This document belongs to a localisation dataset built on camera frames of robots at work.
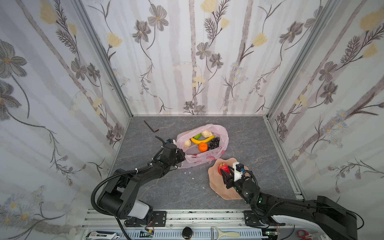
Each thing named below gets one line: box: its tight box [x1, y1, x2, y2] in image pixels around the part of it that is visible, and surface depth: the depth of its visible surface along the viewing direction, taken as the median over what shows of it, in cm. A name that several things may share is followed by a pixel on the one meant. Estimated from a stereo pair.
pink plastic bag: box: [176, 124, 229, 169], surface depth 95 cm
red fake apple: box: [218, 162, 230, 176], surface depth 82 cm
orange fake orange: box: [198, 142, 208, 153], surface depth 99 cm
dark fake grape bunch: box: [208, 136, 220, 151], surface depth 101 cm
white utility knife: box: [85, 230, 120, 240], surface depth 70 cm
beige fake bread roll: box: [201, 129, 213, 138], surface depth 106 cm
